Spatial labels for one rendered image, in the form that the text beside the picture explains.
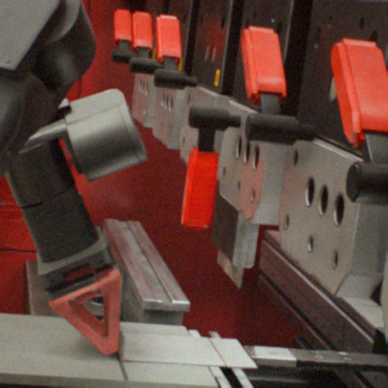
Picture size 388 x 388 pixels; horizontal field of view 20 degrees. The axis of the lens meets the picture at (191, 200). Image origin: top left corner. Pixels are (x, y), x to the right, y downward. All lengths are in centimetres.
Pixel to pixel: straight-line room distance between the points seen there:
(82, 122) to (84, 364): 22
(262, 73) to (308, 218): 10
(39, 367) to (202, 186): 23
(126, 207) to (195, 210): 103
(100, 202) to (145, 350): 86
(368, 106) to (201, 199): 38
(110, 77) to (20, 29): 119
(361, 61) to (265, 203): 28
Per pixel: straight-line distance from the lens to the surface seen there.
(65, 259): 99
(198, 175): 86
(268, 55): 71
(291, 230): 70
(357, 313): 139
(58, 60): 72
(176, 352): 105
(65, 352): 102
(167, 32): 110
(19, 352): 102
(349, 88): 51
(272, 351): 109
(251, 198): 81
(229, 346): 109
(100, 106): 100
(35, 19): 68
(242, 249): 100
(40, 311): 160
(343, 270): 60
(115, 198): 189
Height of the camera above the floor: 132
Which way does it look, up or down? 9 degrees down
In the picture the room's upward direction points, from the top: 7 degrees clockwise
